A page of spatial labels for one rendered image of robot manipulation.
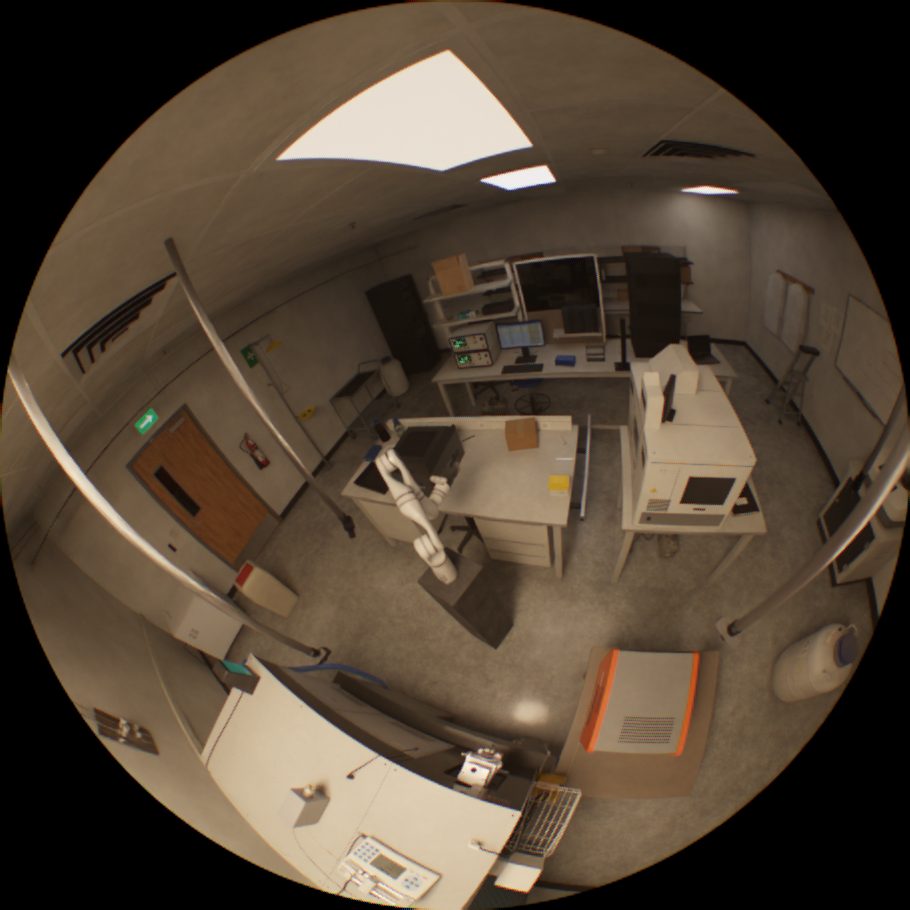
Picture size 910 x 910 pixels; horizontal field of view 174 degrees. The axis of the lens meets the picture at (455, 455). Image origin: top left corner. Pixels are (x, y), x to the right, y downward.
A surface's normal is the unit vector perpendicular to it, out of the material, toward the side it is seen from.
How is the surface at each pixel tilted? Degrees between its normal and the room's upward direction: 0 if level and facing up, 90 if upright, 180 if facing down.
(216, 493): 90
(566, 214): 90
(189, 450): 90
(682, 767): 0
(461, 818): 0
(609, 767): 0
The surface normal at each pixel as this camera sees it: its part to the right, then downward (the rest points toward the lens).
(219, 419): 0.89, 0.04
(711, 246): -0.35, 0.69
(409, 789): -0.29, -0.72
